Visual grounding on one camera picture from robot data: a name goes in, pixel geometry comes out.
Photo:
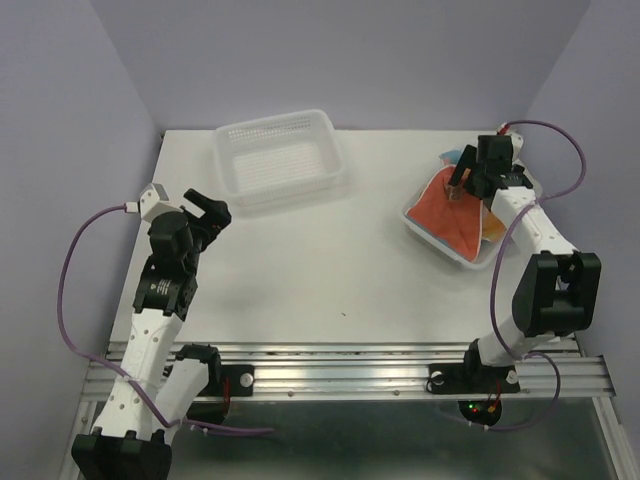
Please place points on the red bear towel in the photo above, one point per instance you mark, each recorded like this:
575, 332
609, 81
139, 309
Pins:
454, 223

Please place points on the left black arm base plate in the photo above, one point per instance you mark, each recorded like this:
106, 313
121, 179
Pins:
234, 380

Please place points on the aluminium rail frame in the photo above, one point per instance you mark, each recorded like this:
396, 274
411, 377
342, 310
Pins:
399, 371

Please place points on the white perforated basket right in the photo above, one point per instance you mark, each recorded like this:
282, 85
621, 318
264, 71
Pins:
488, 250

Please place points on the white perforated basket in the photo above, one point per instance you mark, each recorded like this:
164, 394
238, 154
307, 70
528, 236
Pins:
278, 157
488, 250

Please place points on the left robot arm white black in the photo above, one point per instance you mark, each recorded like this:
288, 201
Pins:
132, 436

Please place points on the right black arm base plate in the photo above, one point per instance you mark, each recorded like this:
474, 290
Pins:
454, 379

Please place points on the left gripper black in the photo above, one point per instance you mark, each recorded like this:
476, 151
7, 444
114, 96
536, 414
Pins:
216, 215

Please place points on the white perforated basket left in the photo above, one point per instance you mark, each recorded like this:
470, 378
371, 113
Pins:
278, 157

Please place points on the light blue orange towel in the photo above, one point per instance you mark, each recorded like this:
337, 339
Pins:
450, 157

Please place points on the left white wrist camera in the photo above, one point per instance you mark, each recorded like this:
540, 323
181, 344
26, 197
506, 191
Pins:
152, 202

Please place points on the orange polka dot towel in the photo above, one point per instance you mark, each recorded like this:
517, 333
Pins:
492, 229

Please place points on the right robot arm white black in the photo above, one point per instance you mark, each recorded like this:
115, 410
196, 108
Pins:
556, 294

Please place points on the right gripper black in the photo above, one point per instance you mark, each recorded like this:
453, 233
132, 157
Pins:
468, 159

